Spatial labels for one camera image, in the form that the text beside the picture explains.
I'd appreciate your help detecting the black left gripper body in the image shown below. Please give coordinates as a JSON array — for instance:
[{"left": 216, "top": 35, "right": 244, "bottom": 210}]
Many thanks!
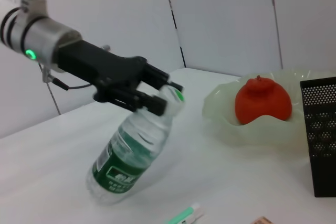
[{"left": 56, "top": 39, "right": 148, "bottom": 100}]

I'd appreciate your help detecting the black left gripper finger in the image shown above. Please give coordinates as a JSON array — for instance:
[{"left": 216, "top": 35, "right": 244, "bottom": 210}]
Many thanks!
[
  {"left": 93, "top": 88, "right": 169, "bottom": 116},
  {"left": 142, "top": 63, "right": 185, "bottom": 94}
]

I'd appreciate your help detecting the clear green-label water bottle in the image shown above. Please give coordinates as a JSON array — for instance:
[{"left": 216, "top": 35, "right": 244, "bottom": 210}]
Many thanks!
[{"left": 86, "top": 84, "right": 186, "bottom": 206}]

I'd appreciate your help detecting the red orange fruit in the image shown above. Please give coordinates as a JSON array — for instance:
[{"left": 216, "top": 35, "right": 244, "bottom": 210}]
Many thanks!
[{"left": 234, "top": 75, "right": 293, "bottom": 125}]

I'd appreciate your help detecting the green pen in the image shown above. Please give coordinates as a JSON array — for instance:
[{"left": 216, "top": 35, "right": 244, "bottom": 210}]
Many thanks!
[{"left": 164, "top": 202, "right": 205, "bottom": 224}]

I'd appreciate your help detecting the beige eraser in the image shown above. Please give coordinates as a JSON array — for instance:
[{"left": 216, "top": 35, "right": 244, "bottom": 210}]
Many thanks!
[{"left": 251, "top": 216, "right": 279, "bottom": 224}]

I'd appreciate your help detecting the green glass fruit plate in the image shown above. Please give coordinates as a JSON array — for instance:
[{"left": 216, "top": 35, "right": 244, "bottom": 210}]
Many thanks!
[{"left": 201, "top": 67, "right": 336, "bottom": 167}]

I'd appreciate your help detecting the black mesh pen holder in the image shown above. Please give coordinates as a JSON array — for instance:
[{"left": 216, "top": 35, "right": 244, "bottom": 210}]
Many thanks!
[{"left": 299, "top": 76, "right": 336, "bottom": 198}]

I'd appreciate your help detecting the left arm cable with connector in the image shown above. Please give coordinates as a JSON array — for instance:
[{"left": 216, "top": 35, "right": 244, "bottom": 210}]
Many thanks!
[{"left": 39, "top": 63, "right": 91, "bottom": 116}]

